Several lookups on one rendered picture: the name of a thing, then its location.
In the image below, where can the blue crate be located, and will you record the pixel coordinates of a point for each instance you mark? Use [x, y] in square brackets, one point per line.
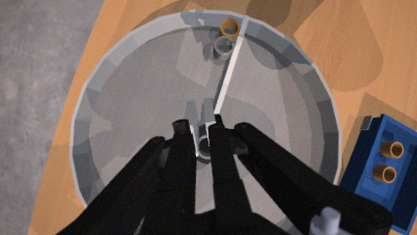
[400, 196]

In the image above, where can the bronze bushing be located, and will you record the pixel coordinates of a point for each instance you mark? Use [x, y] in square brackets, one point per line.
[230, 23]
[384, 173]
[391, 149]

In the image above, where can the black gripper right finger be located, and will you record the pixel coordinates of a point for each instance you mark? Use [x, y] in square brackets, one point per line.
[313, 204]

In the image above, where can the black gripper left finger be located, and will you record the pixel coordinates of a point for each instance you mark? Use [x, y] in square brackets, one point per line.
[121, 205]

